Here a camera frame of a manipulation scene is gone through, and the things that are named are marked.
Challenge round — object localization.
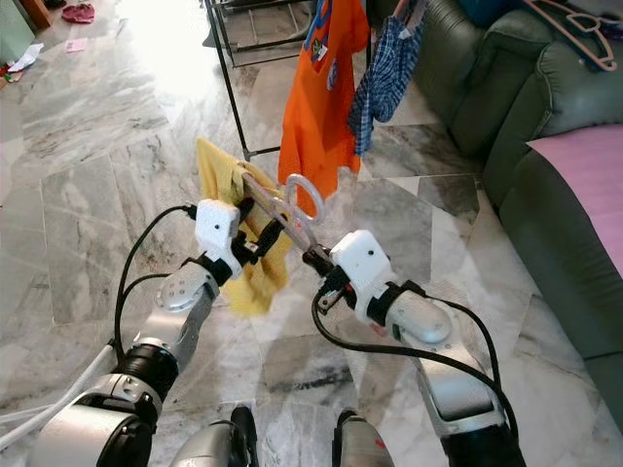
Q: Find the pale pink plastic hanger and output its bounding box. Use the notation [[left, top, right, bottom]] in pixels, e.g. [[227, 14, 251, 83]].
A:
[[238, 173, 392, 338]]

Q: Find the yellow shirt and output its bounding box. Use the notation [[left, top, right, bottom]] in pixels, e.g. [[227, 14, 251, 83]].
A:
[[195, 136, 294, 318]]

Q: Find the salmon plastic hanger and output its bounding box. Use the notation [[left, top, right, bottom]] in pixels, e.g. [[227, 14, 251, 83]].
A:
[[521, 0, 623, 75]]

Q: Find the orange printed t-shirt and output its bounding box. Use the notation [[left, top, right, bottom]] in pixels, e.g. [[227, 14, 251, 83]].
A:
[[277, 0, 372, 192]]

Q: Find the black metal drying rack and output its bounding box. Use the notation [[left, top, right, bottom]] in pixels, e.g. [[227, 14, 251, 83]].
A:
[[204, 0, 314, 162]]

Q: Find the robot right leg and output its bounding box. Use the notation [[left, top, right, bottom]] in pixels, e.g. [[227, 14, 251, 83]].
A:
[[331, 409, 396, 467]]

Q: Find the robot leg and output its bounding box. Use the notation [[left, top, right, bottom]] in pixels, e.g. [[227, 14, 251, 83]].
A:
[[170, 404, 260, 467], [331, 409, 396, 467]]

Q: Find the blue plaid shirt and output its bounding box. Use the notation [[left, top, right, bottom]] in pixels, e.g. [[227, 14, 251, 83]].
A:
[[348, 8, 425, 158]]

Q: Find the robot left leg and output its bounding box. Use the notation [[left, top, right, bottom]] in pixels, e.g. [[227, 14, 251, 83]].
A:
[[170, 404, 260, 467]]

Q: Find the dark green sofa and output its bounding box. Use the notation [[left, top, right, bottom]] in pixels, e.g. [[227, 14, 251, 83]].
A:
[[370, 0, 623, 392]]

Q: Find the pink cushion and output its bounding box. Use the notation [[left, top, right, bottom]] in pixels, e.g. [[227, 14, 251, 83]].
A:
[[526, 122, 623, 250]]

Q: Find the red cloth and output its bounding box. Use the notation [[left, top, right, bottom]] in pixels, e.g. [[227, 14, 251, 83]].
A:
[[61, 3, 97, 26]]

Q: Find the white paper sheet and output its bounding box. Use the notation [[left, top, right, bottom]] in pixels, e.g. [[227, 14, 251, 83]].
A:
[[8, 42, 46, 75]]

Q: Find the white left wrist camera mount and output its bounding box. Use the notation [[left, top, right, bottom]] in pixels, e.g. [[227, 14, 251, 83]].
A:
[[195, 198, 243, 279]]

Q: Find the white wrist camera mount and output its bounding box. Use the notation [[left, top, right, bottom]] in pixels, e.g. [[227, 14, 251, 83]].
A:
[[329, 230, 396, 326], [195, 198, 243, 279]]

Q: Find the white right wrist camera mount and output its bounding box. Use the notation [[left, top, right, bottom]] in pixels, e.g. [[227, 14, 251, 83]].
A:
[[329, 230, 396, 326]]

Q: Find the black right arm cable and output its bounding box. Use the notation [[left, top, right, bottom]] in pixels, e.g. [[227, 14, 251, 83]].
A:
[[311, 290, 520, 441]]

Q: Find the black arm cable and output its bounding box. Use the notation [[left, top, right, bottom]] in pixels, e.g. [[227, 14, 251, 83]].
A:
[[112, 202, 202, 363], [311, 290, 520, 441]]

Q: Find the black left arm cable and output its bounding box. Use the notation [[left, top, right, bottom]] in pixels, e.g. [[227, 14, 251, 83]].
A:
[[112, 202, 202, 363]]

